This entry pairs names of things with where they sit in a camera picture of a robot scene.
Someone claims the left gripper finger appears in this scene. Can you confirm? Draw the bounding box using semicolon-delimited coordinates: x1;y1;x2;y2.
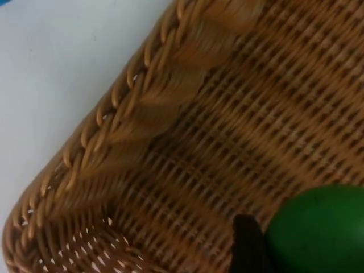
229;214;274;273

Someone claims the green ball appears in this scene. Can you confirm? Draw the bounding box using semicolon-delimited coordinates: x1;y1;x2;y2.
264;185;364;273

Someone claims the pale brown wicker basket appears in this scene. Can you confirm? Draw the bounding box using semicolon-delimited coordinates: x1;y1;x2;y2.
1;0;364;273

